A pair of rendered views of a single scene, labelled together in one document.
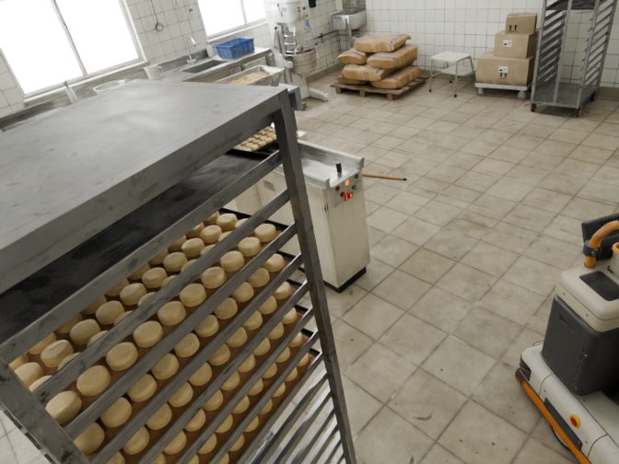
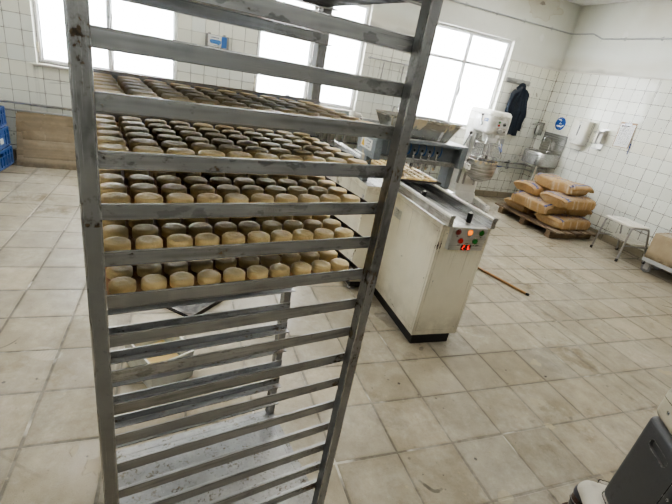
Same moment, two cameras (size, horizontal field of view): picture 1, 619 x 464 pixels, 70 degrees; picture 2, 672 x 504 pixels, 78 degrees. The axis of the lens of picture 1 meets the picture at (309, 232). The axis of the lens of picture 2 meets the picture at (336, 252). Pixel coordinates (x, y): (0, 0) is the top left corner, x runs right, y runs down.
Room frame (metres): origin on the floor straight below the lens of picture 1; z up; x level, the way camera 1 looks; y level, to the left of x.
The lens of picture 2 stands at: (-0.10, -0.15, 1.52)
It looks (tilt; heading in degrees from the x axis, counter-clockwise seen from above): 23 degrees down; 15
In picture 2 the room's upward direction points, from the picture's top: 11 degrees clockwise
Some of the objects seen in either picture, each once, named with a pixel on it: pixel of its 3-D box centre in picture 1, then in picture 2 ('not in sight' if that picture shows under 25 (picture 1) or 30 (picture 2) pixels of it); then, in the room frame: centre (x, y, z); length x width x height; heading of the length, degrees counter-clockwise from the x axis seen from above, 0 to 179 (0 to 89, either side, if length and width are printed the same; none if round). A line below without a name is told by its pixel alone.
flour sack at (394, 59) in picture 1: (393, 55); (568, 200); (6.09, -1.55, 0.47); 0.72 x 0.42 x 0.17; 133
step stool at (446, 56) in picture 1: (453, 72); (624, 238); (5.68, -2.22, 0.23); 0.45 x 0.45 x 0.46; 30
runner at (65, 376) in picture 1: (185, 272); (280, 12); (0.64, 0.23, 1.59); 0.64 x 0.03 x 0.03; 139
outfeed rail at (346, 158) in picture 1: (260, 133); (414, 176); (3.15, 0.22, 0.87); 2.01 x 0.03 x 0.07; 37
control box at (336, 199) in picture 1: (345, 188); (466, 238); (2.28, -0.26, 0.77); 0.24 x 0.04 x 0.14; 127
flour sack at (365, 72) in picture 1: (368, 69); (538, 202); (6.18, -1.22, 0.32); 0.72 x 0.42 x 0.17; 42
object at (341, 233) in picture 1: (311, 214); (422, 260); (2.57, -0.04, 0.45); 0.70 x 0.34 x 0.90; 37
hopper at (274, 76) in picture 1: (241, 90); (416, 127); (2.97, 0.26, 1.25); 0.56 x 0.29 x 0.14; 127
